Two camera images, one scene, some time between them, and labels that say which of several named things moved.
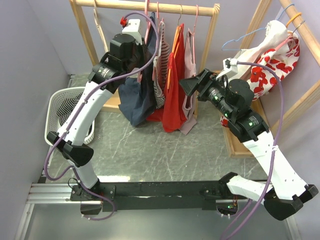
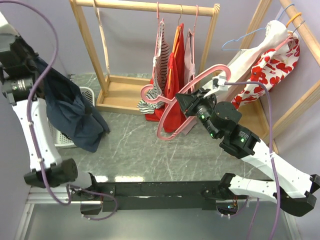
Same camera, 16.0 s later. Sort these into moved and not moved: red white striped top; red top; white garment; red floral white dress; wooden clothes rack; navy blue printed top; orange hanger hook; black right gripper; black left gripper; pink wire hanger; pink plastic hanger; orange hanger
Moved: black left gripper; navy blue printed top; black right gripper; pink plastic hanger
Not moved: orange hanger hook; pink wire hanger; red floral white dress; red white striped top; white garment; wooden clothes rack; red top; orange hanger
